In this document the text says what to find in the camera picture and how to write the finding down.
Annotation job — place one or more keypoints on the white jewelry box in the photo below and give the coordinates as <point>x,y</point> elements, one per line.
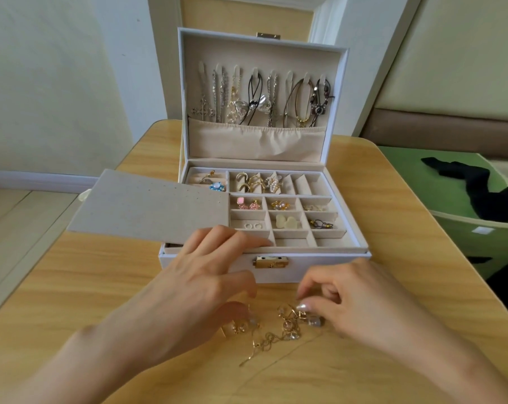
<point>254,130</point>

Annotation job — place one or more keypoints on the person's left hand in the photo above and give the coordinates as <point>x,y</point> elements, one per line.
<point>187,294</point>

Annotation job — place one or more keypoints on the beige padded wall panel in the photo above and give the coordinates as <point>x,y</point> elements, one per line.
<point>460,59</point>

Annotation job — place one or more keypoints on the small earrings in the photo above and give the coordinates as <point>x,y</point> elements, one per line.
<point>275,328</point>

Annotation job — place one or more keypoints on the black cloth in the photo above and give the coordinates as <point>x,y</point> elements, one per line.
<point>490,193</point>

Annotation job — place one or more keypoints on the person's right hand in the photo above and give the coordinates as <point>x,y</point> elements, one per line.
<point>368,303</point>

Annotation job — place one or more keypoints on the gold pink earring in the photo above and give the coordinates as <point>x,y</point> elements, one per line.
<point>254,203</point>

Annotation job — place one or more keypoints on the white heart earring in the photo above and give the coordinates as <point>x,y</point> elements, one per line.
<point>286,221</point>

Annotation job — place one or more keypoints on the beige earring panel flap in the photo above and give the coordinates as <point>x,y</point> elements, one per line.
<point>144,206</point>

